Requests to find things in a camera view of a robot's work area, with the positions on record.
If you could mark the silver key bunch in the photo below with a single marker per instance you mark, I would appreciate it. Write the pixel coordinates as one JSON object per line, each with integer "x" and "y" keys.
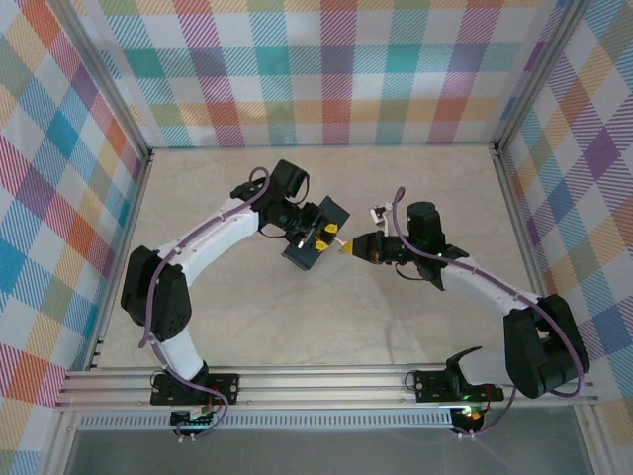
{"x": 340, "y": 243}

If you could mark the black box starry night print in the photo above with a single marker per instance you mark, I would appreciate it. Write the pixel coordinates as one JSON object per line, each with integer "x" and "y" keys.
{"x": 338, "y": 210}

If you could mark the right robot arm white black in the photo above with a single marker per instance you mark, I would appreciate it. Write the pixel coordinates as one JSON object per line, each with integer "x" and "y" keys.
{"x": 484, "y": 292}

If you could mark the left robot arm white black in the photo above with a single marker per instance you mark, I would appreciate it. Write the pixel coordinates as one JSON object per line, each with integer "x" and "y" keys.
{"x": 217, "y": 232}

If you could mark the right controller circuit board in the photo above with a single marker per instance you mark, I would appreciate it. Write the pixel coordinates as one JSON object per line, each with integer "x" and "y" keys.
{"x": 469, "y": 419}

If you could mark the controller circuit board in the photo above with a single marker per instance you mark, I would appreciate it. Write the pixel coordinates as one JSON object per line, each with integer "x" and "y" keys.
{"x": 195, "y": 419}
{"x": 469, "y": 419}

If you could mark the left controller circuit board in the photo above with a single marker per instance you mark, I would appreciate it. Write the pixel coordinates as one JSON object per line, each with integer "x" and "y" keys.
{"x": 195, "y": 419}

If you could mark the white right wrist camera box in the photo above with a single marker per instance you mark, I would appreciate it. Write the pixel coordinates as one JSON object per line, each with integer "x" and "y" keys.
{"x": 380, "y": 214}

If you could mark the aluminium side rail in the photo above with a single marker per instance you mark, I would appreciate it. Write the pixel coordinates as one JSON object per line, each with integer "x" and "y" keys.
{"x": 126, "y": 222}
{"x": 524, "y": 237}

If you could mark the aluminium mounting rail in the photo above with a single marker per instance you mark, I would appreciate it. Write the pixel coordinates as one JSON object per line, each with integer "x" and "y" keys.
{"x": 321, "y": 383}

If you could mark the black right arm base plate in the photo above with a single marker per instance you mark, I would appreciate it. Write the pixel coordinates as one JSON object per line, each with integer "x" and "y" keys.
{"x": 430, "y": 386}

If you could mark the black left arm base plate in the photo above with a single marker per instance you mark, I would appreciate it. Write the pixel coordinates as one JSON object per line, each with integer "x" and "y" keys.
{"x": 222, "y": 388}

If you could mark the aluminium frame post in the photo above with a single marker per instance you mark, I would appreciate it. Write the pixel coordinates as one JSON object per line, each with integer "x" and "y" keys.
{"x": 539, "y": 74}
{"x": 99, "y": 74}

